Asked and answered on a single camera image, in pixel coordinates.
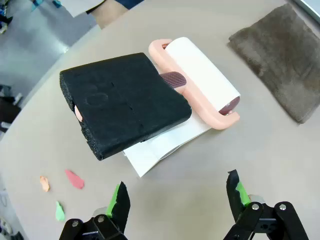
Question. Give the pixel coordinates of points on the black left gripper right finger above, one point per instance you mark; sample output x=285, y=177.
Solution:
x=233, y=192

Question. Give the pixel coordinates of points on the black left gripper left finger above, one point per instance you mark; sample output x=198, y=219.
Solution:
x=122, y=205

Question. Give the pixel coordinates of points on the pink lint roller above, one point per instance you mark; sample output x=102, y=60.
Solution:
x=200, y=70

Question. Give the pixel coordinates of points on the brown towel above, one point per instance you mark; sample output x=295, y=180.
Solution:
x=282, y=57

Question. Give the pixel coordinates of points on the person's right hand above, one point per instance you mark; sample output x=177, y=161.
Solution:
x=107, y=15

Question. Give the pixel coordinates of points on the red paper scrap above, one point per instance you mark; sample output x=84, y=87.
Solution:
x=75, y=180

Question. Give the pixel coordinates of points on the white folded stand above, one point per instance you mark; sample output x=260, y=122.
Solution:
x=150, y=155

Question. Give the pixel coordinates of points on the green paper scrap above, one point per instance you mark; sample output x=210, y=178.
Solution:
x=60, y=212

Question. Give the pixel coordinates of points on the dark brown bag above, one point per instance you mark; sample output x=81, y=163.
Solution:
x=8, y=110

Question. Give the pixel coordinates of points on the silver metal tray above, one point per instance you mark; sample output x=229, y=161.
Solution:
x=312, y=5

